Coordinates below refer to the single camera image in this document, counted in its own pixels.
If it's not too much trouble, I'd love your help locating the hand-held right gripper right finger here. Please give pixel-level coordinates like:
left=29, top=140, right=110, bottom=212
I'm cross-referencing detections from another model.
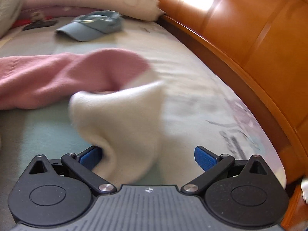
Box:
left=181, top=146, right=268, bottom=194

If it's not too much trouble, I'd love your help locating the small flower ornament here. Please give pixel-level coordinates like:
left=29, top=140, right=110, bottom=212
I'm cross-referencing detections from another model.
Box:
left=30, top=11, right=45, bottom=22

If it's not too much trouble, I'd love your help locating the blue cap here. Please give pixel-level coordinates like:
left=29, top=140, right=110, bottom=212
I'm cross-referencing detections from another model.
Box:
left=55, top=10, right=123, bottom=42

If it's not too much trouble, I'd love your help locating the grey cat face cushion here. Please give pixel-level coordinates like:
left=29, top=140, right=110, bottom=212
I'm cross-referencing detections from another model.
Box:
left=0, top=0, right=24, bottom=39

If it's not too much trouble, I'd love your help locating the black phone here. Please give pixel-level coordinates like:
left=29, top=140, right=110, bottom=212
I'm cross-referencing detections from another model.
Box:
left=23, top=20, right=57, bottom=31

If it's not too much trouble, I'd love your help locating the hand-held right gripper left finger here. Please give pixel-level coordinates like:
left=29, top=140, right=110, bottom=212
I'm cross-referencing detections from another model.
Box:
left=29, top=145, right=116, bottom=194

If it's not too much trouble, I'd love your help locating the red flat item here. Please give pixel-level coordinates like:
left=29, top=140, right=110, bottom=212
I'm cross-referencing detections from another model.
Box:
left=11, top=17, right=52, bottom=28

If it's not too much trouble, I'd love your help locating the wooden headboard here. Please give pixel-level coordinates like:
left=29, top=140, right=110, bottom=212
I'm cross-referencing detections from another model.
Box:
left=144, top=0, right=308, bottom=231

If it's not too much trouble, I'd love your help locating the pink and white sweater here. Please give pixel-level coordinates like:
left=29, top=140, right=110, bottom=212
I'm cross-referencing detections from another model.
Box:
left=0, top=48, right=166, bottom=186

